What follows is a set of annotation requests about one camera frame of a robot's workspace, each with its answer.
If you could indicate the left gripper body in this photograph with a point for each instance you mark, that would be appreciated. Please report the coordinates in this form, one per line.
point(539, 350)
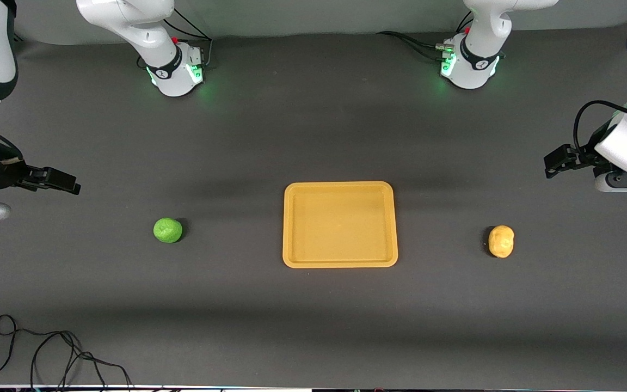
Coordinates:
point(583, 157)

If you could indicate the yellow-brown potato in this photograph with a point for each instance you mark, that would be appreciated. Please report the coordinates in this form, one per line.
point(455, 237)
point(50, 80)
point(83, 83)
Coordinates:
point(501, 242)

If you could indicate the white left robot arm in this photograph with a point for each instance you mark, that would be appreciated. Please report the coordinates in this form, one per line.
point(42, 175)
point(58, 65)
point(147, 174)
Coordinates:
point(482, 38)

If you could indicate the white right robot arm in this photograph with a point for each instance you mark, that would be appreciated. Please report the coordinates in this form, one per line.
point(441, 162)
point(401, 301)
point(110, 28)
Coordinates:
point(155, 32)

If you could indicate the yellow plastic tray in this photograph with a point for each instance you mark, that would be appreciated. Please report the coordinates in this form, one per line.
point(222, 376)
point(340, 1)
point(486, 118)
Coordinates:
point(340, 226)

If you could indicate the dark grey table cover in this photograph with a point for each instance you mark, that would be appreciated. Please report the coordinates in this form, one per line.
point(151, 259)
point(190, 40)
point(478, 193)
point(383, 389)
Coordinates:
point(292, 136)

